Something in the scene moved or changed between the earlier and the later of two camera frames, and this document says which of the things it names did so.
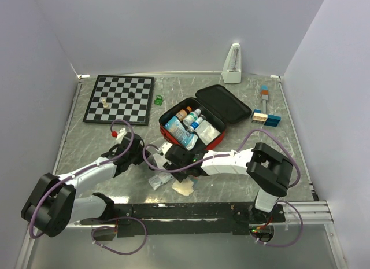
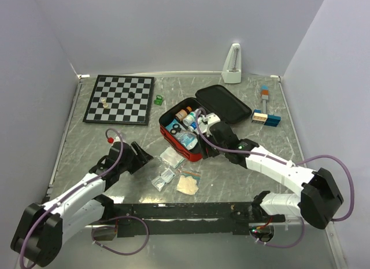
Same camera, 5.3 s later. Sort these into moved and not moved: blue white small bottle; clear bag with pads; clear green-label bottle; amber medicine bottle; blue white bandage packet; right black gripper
Moved: clear bag with pads; right black gripper
Not moved: blue white bandage packet; clear green-label bottle; amber medicine bottle; blue white small bottle
